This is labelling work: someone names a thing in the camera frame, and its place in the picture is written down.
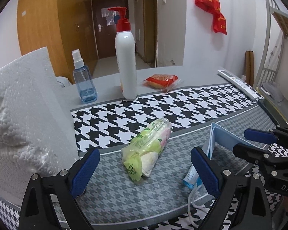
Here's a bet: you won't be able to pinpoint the houndstooth table mat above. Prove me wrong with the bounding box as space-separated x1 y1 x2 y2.
0 83 288 230

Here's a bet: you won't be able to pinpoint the white red pump bottle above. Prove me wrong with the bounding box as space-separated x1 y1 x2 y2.
108 7 138 100

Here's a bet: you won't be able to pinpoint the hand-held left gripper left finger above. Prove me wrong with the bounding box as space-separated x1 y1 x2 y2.
19 148 101 230

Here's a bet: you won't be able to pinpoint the grey-blue covered bundle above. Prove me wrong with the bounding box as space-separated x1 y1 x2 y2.
56 76 72 87

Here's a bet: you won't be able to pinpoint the metal bunk bed frame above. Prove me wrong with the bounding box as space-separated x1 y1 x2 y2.
254 0 288 125

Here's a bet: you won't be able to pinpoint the wooden wardrobe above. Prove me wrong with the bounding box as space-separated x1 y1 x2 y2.
16 0 99 84

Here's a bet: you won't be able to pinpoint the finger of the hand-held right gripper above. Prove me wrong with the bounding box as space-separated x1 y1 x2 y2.
232 143 279 171
244 127 288 147

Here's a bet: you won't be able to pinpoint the red snack packet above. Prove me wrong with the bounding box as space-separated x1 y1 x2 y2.
142 74 180 92

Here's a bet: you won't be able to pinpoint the red plastic bag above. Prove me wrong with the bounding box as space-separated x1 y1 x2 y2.
194 0 228 35

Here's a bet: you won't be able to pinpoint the blue face mask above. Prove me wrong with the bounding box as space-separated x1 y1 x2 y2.
182 122 256 222

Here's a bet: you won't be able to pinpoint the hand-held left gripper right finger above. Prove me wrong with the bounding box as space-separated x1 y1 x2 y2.
191 146 273 230

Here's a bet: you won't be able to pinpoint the paper notices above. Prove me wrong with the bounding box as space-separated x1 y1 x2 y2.
101 7 120 25

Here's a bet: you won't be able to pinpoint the white remote control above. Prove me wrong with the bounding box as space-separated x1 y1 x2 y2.
218 70 260 100

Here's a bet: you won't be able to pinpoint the blue spray bottle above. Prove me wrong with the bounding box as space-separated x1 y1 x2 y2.
71 49 98 104

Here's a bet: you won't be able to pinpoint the brown rolled mat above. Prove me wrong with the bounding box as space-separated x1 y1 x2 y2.
245 50 255 84

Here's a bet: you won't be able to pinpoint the dark brown door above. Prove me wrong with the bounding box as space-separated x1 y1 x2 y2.
91 0 129 60

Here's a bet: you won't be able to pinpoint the green tissue packet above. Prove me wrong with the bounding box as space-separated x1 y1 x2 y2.
121 118 172 185

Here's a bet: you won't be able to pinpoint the white foam box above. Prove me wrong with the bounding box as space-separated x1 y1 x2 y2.
0 47 79 197

